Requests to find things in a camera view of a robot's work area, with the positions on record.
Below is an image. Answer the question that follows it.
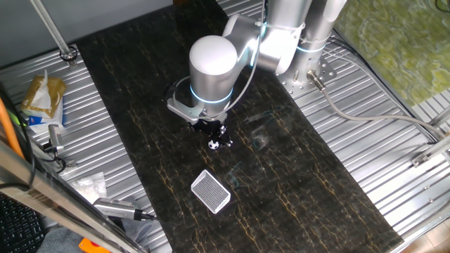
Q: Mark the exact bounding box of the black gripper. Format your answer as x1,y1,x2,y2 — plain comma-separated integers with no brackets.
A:
191,118,234,150

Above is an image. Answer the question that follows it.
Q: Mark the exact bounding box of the black marble-pattern mat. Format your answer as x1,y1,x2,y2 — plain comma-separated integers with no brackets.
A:
75,0,405,253

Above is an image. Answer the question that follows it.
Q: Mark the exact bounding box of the crumpled white tissue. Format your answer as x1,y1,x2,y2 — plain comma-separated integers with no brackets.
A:
70,171,108,205

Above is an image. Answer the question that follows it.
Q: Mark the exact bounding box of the orange emergency stop box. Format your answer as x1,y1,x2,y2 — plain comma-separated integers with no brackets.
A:
78,238,110,253

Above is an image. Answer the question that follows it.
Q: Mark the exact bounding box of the yellow tissue pack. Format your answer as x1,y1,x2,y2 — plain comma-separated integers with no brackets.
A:
20,69,68,134

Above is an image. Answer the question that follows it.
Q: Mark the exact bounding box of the grey cloth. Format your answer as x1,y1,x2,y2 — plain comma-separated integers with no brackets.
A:
37,216,154,253

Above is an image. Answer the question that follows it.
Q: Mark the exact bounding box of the orange pole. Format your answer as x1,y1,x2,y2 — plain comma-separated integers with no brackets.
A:
0,96,26,160

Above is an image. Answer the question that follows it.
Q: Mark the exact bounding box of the green patterned carpet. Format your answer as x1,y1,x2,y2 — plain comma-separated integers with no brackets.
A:
333,0,450,107

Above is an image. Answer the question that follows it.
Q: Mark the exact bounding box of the black keyboard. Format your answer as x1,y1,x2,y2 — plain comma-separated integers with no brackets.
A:
0,192,46,253

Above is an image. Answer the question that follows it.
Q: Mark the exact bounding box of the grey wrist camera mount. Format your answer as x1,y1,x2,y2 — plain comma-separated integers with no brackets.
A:
165,96,207,125

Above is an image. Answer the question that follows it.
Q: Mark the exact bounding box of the thin grey gripper cable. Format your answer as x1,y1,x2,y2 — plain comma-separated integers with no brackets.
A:
168,0,267,117

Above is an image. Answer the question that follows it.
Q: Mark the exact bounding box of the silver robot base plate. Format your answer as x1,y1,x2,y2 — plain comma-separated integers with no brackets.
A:
276,52,338,99

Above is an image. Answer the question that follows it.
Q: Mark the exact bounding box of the small grey camera on stand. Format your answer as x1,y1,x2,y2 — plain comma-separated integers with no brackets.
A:
41,123,68,167

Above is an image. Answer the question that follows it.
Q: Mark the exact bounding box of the thick grey base cable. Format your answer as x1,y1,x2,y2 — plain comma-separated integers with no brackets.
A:
306,69,449,141

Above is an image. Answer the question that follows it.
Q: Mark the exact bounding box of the aluminium frame beam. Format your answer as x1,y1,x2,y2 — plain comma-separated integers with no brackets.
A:
0,139,148,253

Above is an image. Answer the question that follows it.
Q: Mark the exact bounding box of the aluminium pole with black ring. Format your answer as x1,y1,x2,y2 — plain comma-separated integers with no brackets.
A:
30,0,79,68

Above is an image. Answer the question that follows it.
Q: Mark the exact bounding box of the aluminium corner bracket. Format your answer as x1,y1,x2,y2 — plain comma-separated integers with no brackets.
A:
410,135,450,168

